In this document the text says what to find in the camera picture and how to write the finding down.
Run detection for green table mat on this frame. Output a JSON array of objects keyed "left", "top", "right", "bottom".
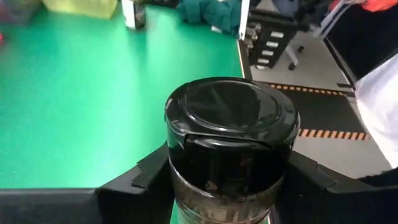
[{"left": 0, "top": 0, "right": 245, "bottom": 189}]

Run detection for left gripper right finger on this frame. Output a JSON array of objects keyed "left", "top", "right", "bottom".
[{"left": 273, "top": 151, "right": 374, "bottom": 224}]

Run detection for white fabric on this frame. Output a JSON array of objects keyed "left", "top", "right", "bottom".
[{"left": 354, "top": 52, "right": 398, "bottom": 170}]

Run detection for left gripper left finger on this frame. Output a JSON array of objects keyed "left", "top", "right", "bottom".
[{"left": 95, "top": 142, "right": 175, "bottom": 224}]

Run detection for black drawer cabinet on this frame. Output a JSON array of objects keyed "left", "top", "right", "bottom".
[{"left": 245, "top": 11, "right": 299, "bottom": 71}]

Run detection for dark green cloth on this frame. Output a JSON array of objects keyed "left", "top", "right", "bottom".
[{"left": 176, "top": 0, "right": 246, "bottom": 35}]

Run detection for yellow-green plastic bin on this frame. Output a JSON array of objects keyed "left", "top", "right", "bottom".
[{"left": 41, "top": 0, "right": 119, "bottom": 20}]

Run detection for white chair base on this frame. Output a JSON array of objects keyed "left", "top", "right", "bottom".
[{"left": 284, "top": 0, "right": 349, "bottom": 72}]

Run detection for black-lid herb spice jar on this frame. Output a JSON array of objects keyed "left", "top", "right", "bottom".
[{"left": 164, "top": 77, "right": 301, "bottom": 224}]

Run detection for white edge strip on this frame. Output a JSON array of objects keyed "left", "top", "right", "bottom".
[{"left": 238, "top": 0, "right": 251, "bottom": 40}]

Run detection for black board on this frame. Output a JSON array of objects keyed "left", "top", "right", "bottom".
[{"left": 323, "top": 4, "right": 398, "bottom": 82}]

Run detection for orange-striped black floor mat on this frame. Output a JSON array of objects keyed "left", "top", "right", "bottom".
[{"left": 261, "top": 81, "right": 371, "bottom": 141}]

